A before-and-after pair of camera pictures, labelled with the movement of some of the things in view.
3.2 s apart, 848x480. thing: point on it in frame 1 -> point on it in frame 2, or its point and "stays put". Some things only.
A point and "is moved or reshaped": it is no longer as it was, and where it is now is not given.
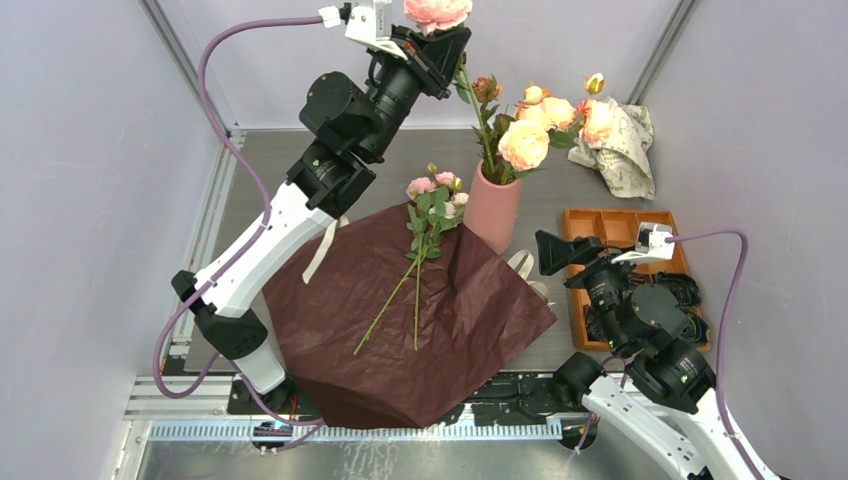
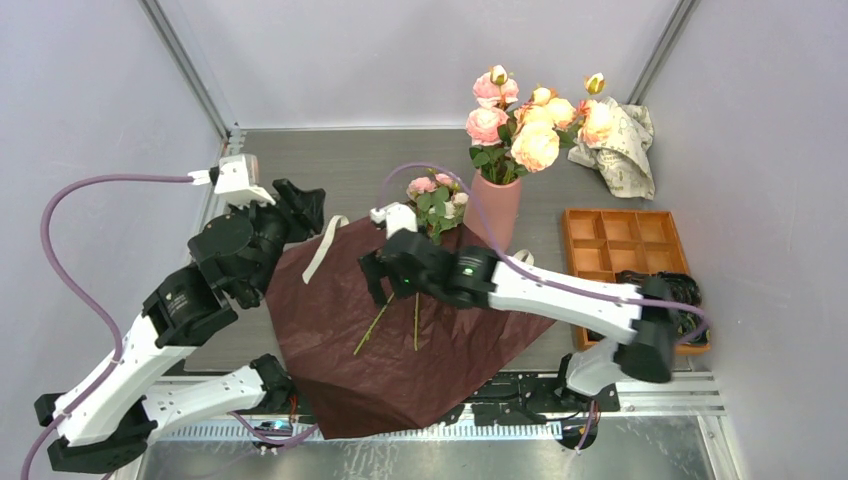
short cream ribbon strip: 339,222 stays put
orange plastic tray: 619,228 stays put
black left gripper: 433,63 -> 301,210
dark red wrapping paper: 374,340 stays put
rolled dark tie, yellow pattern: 697,329 stays put
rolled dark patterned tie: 685,289 stays put
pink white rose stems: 436,204 stays put
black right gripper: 553,251 -> 376,267
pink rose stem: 434,16 -> 490,125
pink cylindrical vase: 492,210 stays put
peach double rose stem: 542,119 is moved or reshaped
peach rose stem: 594,122 stays put
